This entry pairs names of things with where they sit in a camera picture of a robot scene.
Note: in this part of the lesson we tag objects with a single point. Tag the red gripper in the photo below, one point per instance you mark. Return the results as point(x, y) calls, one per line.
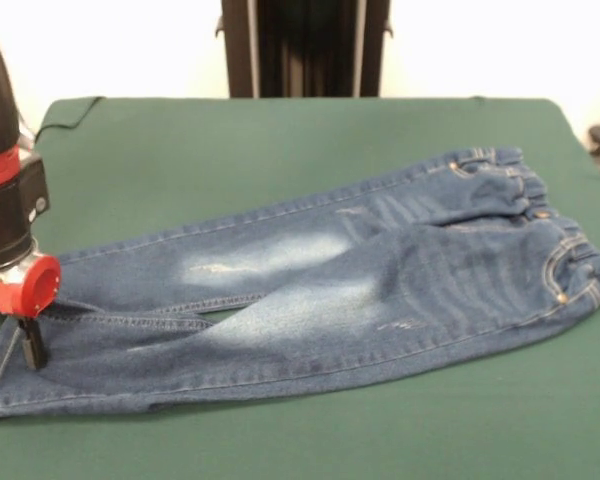
point(25, 292)

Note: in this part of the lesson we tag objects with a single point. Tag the blue denim jeans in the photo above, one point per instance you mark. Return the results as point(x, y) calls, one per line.
point(330, 300)

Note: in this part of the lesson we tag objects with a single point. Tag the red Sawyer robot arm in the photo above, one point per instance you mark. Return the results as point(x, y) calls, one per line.
point(0, 150)

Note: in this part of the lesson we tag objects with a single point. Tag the dark green table cloth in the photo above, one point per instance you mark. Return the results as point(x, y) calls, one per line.
point(230, 150)

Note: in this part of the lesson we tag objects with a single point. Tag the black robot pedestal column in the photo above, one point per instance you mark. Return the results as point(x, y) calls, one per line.
point(240, 50)

